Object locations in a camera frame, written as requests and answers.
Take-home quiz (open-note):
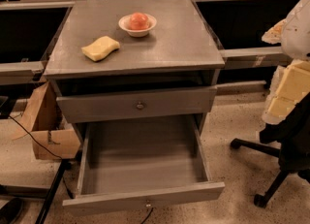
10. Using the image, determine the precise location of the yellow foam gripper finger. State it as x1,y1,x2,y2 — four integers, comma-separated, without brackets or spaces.
266,97,295,118
276,66,310,103

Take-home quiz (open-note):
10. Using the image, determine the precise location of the red apple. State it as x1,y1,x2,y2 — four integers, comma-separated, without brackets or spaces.
129,13,149,30

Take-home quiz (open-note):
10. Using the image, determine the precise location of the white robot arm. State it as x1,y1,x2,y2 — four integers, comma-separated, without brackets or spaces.
262,0,310,124

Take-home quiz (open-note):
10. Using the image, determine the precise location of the grey drawer cabinet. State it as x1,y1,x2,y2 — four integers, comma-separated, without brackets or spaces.
45,0,225,137

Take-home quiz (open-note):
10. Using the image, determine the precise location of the grey open middle drawer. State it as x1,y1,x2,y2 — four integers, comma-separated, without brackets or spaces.
63,115,225,216

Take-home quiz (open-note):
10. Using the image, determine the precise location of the black office chair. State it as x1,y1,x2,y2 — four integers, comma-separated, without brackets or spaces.
231,93,310,208

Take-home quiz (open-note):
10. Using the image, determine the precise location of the white ceramic bowl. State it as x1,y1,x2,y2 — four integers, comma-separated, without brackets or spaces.
118,15,157,38

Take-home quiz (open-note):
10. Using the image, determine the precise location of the yellow sponge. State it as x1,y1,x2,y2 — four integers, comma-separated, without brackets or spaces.
81,36,120,62

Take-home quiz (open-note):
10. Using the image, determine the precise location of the black metal stand leg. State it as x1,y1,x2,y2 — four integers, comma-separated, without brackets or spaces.
35,159,69,224

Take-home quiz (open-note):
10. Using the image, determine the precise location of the brown cardboard box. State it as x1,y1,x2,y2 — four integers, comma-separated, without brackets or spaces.
12,82,80,160

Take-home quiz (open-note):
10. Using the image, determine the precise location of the black shoe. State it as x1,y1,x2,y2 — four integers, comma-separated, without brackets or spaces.
0,198,23,224

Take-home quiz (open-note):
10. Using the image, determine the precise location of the black cable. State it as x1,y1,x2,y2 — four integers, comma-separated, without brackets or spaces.
8,114,64,160

